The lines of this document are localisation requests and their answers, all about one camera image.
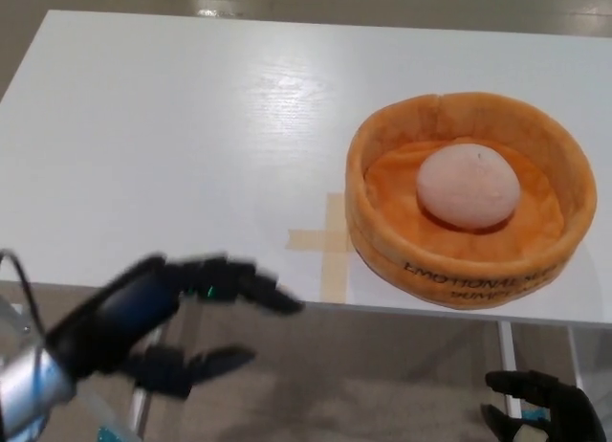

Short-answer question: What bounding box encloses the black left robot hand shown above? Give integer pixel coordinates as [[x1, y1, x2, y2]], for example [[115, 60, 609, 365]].
[[45, 254, 306, 399]]

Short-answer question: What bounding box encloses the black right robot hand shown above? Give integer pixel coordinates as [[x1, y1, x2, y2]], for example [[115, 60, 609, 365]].
[[480, 369, 604, 442]]

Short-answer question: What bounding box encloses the pink round plush toy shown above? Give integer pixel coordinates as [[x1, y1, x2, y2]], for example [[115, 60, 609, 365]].
[[414, 144, 521, 231]]

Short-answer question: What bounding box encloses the orange plush round plate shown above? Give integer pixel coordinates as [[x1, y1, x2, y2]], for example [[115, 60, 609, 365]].
[[347, 91, 598, 312]]

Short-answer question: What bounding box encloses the white table leg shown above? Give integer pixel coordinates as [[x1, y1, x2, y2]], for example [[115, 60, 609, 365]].
[[128, 324, 166, 436], [496, 320, 521, 412], [566, 325, 583, 386]]

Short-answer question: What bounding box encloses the short beige tape strip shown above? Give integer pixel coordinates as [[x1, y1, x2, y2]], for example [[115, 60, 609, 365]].
[[288, 228, 358, 252]]

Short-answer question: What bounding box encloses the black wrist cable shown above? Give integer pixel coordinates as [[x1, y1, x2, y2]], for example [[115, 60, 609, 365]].
[[0, 250, 49, 341]]

